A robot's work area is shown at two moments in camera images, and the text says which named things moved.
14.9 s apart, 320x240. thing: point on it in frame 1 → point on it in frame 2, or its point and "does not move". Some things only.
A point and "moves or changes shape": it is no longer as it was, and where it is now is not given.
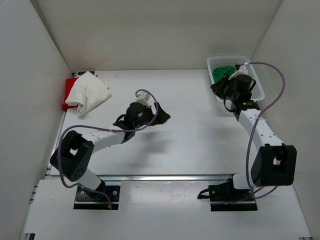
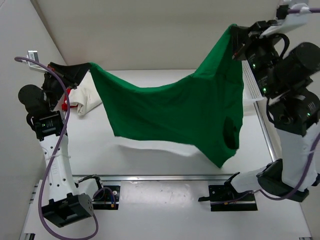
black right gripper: (218, 88) → (240, 35)
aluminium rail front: (166, 177) does not move
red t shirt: (70, 82) does not move
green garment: (219, 72) moves or changes shape
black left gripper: (161, 118) → (72, 75)
